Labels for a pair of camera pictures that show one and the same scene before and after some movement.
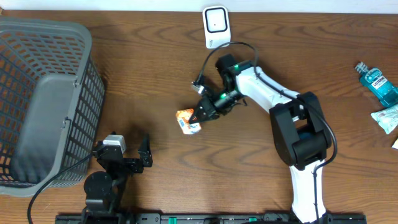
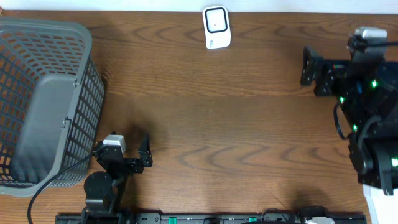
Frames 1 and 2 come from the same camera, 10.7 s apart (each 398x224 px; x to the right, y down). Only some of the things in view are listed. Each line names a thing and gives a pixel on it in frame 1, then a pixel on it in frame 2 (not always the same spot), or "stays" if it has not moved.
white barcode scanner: [217, 25] stays
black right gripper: [209, 111] to [336, 69]
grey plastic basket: [52, 95] stays
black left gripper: [145, 154] stays
